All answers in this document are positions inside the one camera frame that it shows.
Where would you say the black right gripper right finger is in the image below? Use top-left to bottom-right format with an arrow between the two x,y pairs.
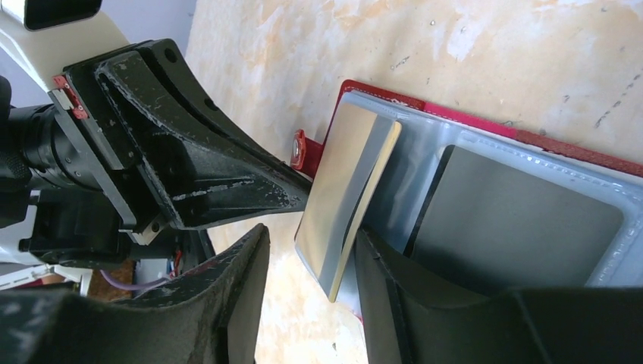
354,230 -> 642,363

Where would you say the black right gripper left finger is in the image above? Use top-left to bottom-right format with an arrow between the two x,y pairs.
1,224 -> 270,363

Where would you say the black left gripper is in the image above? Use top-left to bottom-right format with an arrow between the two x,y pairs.
1,39 -> 312,267

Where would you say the dark grey credit card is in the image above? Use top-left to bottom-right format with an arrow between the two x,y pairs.
406,145 -> 624,295

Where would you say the red leather card holder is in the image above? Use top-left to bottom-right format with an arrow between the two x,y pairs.
292,80 -> 642,315

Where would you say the gold credit card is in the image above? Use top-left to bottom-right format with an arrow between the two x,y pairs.
295,102 -> 402,303

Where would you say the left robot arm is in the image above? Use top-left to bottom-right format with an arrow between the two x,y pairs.
1,1 -> 311,295

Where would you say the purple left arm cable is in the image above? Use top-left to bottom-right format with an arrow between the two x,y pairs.
99,268 -> 174,293

